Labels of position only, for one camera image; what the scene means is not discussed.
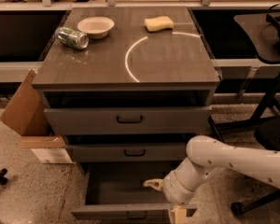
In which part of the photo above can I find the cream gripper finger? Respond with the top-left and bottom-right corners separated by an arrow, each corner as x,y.
143,178 -> 163,191

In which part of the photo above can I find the grey bottom drawer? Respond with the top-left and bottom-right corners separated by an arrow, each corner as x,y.
70,161 -> 198,220

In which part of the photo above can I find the grey drawer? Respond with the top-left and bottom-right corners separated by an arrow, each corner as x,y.
70,161 -> 198,220
65,133 -> 193,162
42,90 -> 213,136

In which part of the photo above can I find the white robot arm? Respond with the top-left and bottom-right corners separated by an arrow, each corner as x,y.
144,135 -> 280,224

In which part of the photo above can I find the grey top drawer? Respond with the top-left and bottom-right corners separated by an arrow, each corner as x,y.
42,90 -> 213,136

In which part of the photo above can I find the grey middle drawer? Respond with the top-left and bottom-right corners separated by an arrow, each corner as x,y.
65,133 -> 193,162

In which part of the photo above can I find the grey drawer cabinet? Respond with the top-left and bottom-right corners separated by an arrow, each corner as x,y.
31,6 -> 221,175

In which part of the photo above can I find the black office chair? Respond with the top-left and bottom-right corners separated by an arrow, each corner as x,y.
231,116 -> 280,216

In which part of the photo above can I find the brown cardboard box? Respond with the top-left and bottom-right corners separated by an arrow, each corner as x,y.
0,70 -> 72,164

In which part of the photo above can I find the yellow sponge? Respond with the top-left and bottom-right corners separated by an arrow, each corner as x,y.
145,16 -> 174,32

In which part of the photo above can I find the black chair caster left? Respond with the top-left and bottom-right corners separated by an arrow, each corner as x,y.
0,169 -> 7,185

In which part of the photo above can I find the white bowl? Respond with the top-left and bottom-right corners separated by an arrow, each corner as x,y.
77,17 -> 115,39

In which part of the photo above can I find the black side table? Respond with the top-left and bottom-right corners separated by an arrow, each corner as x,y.
207,2 -> 280,142

